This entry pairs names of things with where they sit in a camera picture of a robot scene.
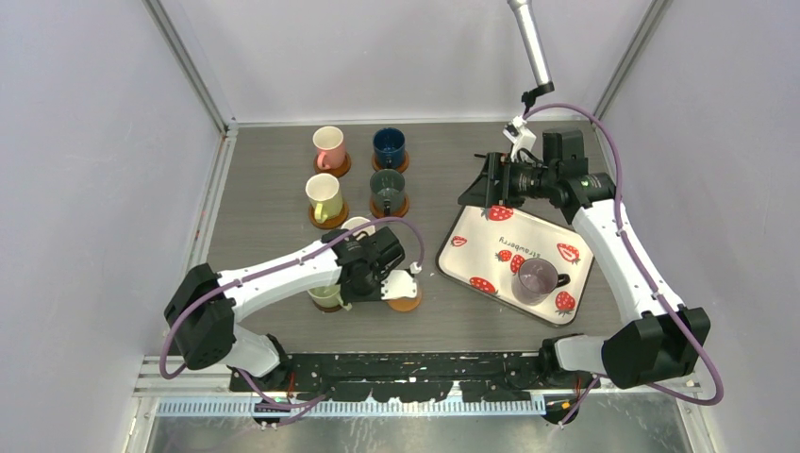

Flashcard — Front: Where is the ridged wooden coaster three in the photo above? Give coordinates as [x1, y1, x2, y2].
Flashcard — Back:
[308, 202, 349, 230]

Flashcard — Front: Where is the yellow-green handled mug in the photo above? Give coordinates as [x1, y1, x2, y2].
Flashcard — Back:
[305, 174, 344, 226]

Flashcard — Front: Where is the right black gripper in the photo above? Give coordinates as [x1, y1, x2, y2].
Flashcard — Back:
[459, 151, 558, 208]

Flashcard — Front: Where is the ridged wooden coaster two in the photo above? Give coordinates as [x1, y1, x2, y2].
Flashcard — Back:
[372, 151, 410, 174]

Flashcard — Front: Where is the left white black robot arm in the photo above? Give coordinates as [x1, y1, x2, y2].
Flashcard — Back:
[164, 227, 420, 391]

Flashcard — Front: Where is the ridged wooden coaster four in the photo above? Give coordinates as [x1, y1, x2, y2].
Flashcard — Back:
[370, 194, 409, 218]

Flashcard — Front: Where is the dark green mug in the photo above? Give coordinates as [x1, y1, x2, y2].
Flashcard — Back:
[369, 169, 406, 198]

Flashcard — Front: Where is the black tripod microphone stand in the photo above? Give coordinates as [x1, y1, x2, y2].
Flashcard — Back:
[521, 82, 555, 117]

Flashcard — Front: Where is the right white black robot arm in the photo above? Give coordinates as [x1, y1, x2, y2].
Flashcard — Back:
[458, 124, 710, 389]

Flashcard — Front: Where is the aluminium front rail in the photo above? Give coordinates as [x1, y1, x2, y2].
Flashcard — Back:
[132, 349, 703, 399]

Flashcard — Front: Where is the ridged wooden coaster one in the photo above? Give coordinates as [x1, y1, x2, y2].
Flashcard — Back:
[313, 153, 352, 178]

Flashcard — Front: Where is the purple mug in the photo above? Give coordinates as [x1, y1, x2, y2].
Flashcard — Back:
[511, 258, 571, 305]

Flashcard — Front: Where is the pink white red-handled mug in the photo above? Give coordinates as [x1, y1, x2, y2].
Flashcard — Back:
[341, 216, 376, 240]

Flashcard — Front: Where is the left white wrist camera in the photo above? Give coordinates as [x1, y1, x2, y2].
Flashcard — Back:
[380, 261, 422, 301]

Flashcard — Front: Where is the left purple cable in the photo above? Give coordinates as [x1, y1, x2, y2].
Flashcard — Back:
[158, 216, 427, 428]

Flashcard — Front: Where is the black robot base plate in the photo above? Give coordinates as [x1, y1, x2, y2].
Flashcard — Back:
[225, 351, 603, 404]

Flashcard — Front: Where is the silver microphone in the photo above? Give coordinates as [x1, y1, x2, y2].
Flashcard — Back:
[507, 0, 553, 87]

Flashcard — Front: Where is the light green mug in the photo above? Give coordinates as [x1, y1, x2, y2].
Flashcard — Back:
[307, 285, 352, 312]

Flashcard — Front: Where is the dark blue mug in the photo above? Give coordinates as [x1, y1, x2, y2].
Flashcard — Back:
[373, 127, 406, 169]

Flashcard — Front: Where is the light orange coaster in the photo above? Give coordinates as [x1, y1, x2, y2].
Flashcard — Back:
[386, 294, 422, 312]

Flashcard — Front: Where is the white strawberry serving tray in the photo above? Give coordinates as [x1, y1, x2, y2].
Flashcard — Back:
[437, 207, 593, 327]

